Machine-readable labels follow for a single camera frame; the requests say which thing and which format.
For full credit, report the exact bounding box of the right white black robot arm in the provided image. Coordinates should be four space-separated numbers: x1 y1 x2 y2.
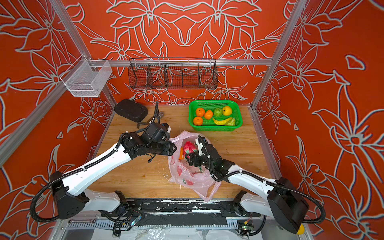
185 136 326 234

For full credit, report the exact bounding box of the orange fruit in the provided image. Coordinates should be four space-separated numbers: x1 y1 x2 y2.
193 116 204 126
195 108 206 118
204 110 214 120
179 147 185 161

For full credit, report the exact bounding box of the yellow banana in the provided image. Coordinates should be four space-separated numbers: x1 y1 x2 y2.
212 117 234 126

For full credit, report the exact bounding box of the white wire wall basket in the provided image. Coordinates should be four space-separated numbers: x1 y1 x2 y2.
60 60 112 97

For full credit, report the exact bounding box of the pink plastic bag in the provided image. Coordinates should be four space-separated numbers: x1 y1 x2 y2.
168 131 221 202

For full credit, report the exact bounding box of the yellow tape roll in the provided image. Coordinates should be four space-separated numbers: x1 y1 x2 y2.
297 224 306 235

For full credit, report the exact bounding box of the yellow green pear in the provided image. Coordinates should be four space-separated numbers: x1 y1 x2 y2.
226 118 236 127

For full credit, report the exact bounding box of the green plastic basket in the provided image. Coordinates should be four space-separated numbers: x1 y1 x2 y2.
189 100 243 132

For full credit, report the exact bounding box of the black oval tray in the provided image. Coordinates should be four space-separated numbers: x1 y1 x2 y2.
114 99 148 123

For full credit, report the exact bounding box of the green round fruit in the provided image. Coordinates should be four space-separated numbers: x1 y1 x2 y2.
214 108 223 118

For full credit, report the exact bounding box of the red green dragon fruit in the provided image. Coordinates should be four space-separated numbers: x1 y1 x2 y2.
183 141 198 156

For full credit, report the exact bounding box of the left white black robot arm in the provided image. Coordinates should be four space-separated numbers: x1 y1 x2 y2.
30 105 177 223

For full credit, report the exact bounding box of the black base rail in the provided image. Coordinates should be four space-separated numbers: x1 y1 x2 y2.
128 199 263 229

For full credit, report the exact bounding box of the metal hand tool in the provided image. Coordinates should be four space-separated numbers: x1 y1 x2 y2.
137 112 164 129

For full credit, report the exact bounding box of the black wire wall basket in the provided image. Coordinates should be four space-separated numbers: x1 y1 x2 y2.
128 58 219 90

